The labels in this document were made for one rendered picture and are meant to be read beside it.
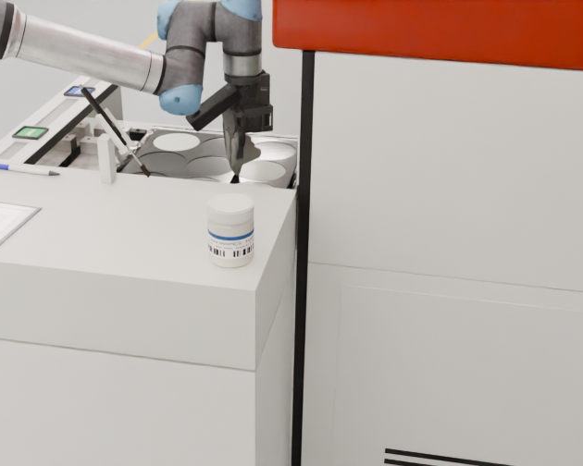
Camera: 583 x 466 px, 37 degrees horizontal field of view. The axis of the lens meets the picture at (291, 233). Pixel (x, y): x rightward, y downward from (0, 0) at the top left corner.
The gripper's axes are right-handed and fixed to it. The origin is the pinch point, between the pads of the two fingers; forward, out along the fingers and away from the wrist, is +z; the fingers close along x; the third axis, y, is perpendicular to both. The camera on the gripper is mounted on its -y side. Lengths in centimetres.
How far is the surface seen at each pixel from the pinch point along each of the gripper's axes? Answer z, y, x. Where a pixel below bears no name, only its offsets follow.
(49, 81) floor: 91, 16, 342
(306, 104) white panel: -21.7, 4.3, -24.6
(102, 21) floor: 91, 74, 460
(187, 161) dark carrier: 1.3, -6.5, 10.0
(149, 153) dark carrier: 1.3, -12.6, 17.1
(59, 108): -4.3, -27.4, 35.4
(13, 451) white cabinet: 33, -52, -28
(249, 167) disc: 1.2, 4.3, 2.1
